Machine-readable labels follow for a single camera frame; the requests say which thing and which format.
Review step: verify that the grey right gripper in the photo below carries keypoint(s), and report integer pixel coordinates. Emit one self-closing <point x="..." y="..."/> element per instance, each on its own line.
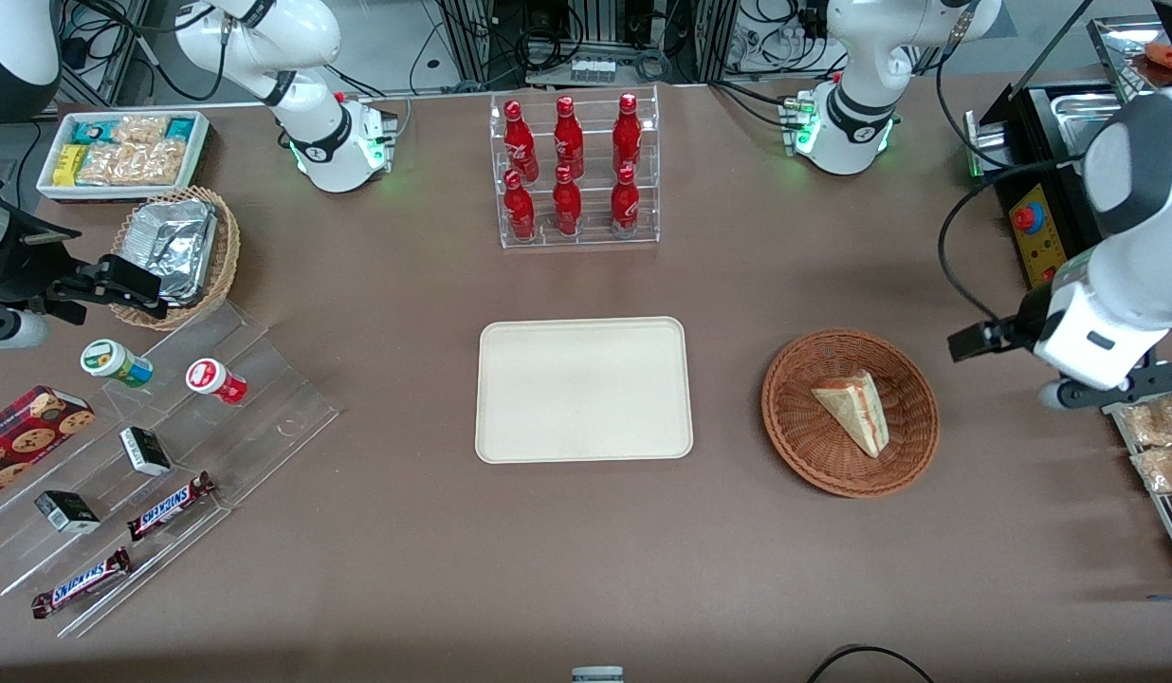
<point x="28" y="268"/>

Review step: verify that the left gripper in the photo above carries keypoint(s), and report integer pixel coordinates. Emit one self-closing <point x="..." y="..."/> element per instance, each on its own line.
<point x="1020" y="325"/>

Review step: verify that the triangular sandwich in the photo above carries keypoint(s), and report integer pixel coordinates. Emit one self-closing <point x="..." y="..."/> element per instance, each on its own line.
<point x="856" y="413"/>

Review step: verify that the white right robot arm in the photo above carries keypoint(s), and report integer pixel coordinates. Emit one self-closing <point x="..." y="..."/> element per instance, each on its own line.
<point x="330" y="156"/>

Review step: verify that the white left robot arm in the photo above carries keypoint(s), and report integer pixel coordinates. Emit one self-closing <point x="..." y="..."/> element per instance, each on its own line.
<point x="847" y="133"/>

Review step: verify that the light wicker basket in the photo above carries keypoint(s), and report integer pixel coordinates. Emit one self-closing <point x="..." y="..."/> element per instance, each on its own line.
<point x="228" y="256"/>

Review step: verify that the brown wicker basket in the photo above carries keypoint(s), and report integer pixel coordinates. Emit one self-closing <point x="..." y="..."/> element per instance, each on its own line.
<point x="804" y="427"/>

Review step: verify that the cream plastic tray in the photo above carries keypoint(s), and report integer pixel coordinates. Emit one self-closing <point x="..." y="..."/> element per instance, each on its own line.
<point x="584" y="389"/>

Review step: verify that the green lid white cup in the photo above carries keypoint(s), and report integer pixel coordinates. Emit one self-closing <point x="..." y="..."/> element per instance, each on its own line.
<point x="112" y="360"/>

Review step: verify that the silver foil package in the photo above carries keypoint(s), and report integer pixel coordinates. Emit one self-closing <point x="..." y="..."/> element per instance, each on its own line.
<point x="173" y="247"/>

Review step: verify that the white plastic snack bin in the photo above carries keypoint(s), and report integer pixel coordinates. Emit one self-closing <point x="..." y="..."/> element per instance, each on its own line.
<point x="47" y="185"/>

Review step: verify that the black food warmer case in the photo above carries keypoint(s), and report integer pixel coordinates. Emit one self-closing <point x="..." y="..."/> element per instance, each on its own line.
<point x="1036" y="242"/>

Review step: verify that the yellow snack packet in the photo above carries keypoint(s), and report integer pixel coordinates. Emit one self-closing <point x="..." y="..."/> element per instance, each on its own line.
<point x="69" y="166"/>

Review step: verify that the clear cracker bag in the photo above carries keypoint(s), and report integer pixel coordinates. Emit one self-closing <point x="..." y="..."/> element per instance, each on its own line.
<point x="136" y="163"/>
<point x="140" y="131"/>

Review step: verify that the red lid cup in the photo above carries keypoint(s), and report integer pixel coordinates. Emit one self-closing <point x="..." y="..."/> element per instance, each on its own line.
<point x="211" y="378"/>

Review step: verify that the teal snack packet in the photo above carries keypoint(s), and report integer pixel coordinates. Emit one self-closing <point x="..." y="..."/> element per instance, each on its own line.
<point x="180" y="128"/>
<point x="95" y="131"/>

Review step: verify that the red cookie box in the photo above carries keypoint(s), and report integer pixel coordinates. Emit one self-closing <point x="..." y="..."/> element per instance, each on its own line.
<point x="27" y="436"/>

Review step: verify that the small dark box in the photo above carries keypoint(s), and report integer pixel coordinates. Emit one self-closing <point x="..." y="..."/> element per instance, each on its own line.
<point x="66" y="512"/>
<point x="145" y="452"/>

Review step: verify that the clear snack bag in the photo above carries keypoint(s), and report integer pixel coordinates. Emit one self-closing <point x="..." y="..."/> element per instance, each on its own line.
<point x="1164" y="470"/>
<point x="1155" y="422"/>

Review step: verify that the clear acrylic stepped display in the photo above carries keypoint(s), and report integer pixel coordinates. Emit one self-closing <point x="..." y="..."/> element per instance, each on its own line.
<point x="264" y="417"/>

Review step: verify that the Snickers bar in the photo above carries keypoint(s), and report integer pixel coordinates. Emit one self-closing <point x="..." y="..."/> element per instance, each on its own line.
<point x="169" y="507"/>
<point x="82" y="583"/>

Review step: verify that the steel warmer pan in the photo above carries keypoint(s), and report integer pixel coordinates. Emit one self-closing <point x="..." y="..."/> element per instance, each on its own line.
<point x="1079" y="119"/>

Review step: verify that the orange fried food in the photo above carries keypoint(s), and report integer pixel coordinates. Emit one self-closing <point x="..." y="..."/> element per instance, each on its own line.
<point x="1164" y="54"/>

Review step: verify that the red cola bottle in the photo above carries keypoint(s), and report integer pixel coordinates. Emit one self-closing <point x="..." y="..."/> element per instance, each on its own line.
<point x="567" y="204"/>
<point x="625" y="202"/>
<point x="520" y="142"/>
<point x="568" y="142"/>
<point x="519" y="209"/>
<point x="627" y="138"/>

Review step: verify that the clear acrylic bottle rack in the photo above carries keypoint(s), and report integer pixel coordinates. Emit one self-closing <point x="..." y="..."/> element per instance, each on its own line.
<point x="595" y="237"/>

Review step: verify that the white power strip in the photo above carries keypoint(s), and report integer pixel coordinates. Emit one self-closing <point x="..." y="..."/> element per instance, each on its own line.
<point x="594" y="69"/>

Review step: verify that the grey device edge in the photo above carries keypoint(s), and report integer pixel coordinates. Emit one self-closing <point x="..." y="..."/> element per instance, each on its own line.
<point x="597" y="675"/>

